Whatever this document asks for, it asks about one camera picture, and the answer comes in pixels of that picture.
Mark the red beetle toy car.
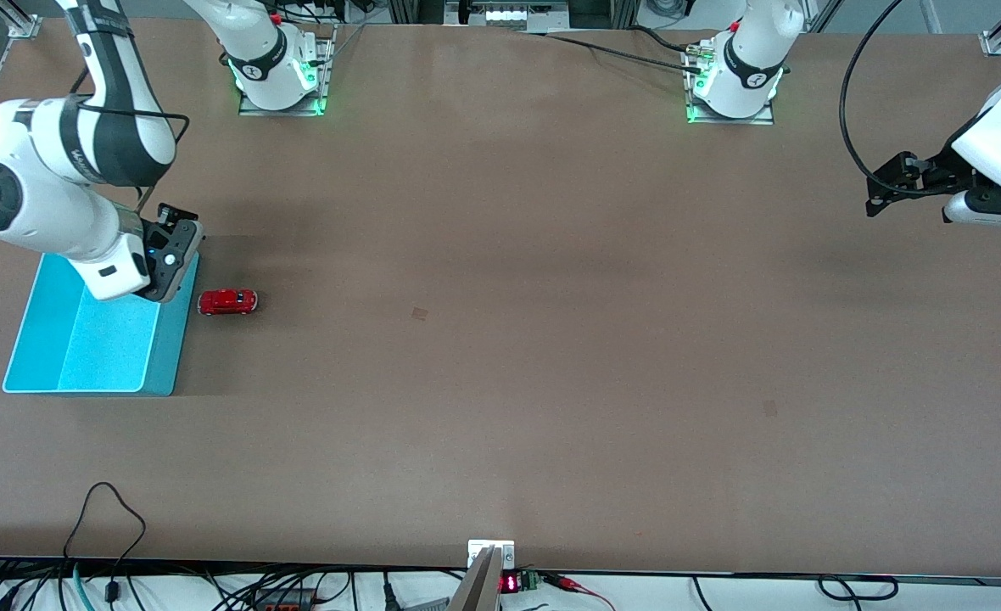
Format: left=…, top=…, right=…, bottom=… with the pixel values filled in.
left=197, top=288, right=260, bottom=317

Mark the blue plastic box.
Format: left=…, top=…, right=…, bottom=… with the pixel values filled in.
left=1, top=249, right=202, bottom=398

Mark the aluminium extrusion end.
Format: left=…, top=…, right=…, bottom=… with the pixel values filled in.
left=0, top=0, right=44, bottom=40

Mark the orange black power strip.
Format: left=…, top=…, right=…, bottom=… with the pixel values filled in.
left=249, top=586, right=316, bottom=609

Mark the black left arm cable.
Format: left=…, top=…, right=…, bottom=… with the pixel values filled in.
left=838, top=0, right=927, bottom=202

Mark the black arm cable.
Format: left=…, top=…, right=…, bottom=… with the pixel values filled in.
left=838, top=0, right=927, bottom=202
left=66, top=66, right=192, bottom=215

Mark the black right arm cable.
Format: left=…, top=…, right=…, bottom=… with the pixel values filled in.
left=66, top=66, right=192, bottom=215

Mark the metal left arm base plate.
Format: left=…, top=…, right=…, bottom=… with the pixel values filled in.
left=684, top=38, right=775, bottom=127

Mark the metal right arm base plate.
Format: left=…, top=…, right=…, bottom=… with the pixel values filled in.
left=238, top=24, right=337, bottom=118

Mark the thin black looped cable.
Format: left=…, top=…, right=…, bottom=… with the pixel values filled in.
left=62, top=481, right=148, bottom=603

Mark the short thick black table cable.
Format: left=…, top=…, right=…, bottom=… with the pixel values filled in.
left=630, top=25, right=695, bottom=53

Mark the long thick black table cable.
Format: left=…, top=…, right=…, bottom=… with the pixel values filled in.
left=516, top=31, right=707, bottom=74

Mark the black coiled cable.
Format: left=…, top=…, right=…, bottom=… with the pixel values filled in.
left=817, top=575, right=901, bottom=602

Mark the aluminium frame with white light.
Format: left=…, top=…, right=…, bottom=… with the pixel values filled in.
left=445, top=0, right=571, bottom=32

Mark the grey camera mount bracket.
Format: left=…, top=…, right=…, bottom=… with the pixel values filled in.
left=447, top=539, right=517, bottom=611

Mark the red clip lead wire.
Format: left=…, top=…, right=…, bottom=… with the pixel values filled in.
left=543, top=573, right=617, bottom=611

